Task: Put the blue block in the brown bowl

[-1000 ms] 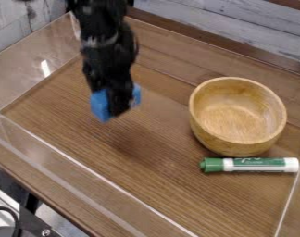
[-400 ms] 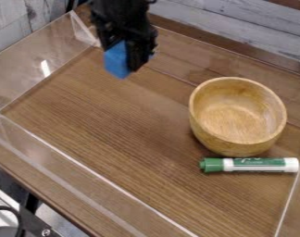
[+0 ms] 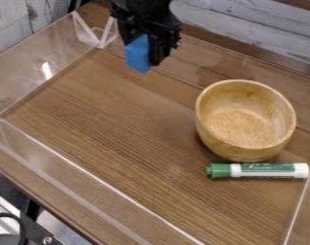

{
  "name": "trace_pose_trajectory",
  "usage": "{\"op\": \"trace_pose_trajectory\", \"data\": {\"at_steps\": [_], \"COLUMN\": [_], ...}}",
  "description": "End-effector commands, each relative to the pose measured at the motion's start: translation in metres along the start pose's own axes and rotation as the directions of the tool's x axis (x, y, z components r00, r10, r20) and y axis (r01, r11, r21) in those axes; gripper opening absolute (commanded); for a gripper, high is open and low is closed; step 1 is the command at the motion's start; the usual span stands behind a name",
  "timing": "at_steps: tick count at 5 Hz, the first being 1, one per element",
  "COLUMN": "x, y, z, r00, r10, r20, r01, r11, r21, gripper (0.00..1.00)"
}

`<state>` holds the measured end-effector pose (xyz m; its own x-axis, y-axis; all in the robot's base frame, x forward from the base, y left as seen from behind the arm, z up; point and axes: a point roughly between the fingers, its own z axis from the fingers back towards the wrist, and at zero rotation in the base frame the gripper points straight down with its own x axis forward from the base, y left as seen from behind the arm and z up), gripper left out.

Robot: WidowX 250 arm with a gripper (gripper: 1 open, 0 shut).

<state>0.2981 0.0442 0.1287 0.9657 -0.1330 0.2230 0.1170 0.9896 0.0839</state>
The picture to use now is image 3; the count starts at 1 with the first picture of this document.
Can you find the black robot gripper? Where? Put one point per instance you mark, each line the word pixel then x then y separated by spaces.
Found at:
pixel 147 16

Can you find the blue rectangular block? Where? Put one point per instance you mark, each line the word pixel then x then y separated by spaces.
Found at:
pixel 136 54

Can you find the light wooden bowl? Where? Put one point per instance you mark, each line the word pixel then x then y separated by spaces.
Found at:
pixel 244 120

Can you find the green and white marker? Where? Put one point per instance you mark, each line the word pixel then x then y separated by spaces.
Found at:
pixel 292 170

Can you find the black metal stand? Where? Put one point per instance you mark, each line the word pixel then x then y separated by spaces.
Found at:
pixel 36 235

